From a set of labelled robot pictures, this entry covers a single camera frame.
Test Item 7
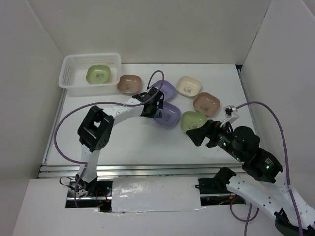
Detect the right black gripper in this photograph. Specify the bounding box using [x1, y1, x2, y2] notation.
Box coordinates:
[185, 118, 244, 161]

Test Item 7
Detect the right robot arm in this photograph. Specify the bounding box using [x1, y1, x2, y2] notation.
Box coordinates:
[186, 120, 315, 236]

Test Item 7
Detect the purple plate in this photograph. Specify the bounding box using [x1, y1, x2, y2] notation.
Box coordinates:
[149, 80, 176, 102]
[153, 102, 181, 127]

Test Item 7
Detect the green plate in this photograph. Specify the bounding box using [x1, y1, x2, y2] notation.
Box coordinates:
[181, 111, 208, 133]
[86, 65, 111, 84]

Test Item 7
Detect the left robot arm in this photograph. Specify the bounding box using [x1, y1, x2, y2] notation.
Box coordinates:
[75, 87, 164, 196]

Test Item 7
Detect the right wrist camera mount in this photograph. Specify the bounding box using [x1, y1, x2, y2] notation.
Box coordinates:
[221, 105, 240, 127]

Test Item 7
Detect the brown plate near bin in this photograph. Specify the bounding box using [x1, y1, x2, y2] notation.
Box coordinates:
[117, 75, 142, 94]

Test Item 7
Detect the cream plate upper right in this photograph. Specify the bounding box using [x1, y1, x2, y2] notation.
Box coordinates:
[176, 76, 202, 97]

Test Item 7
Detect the brown plate right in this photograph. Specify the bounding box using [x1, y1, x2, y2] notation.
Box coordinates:
[193, 92, 221, 116]

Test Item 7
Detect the white plastic bin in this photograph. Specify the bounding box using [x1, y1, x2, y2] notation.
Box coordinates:
[58, 53, 121, 96]

